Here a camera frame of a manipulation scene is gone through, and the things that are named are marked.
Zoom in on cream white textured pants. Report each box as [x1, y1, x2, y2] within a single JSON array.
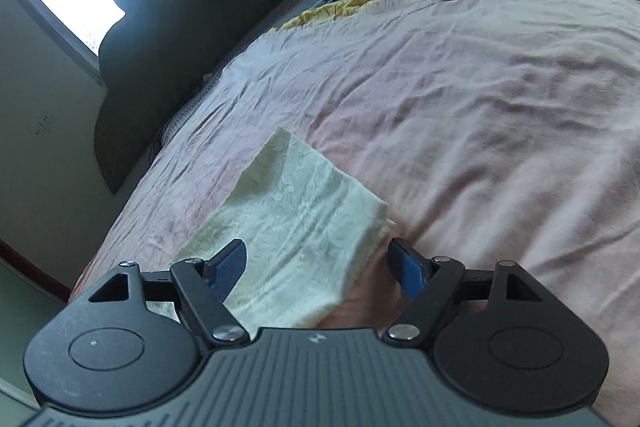
[[175, 129, 394, 334]]

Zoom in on pink bed sheet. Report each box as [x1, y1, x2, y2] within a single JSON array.
[[76, 0, 639, 426]]

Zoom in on dark cloud-shaped headboard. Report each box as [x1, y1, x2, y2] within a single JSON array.
[[94, 0, 285, 192]]

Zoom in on white wall socket pair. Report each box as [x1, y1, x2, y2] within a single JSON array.
[[34, 112, 56, 138]]

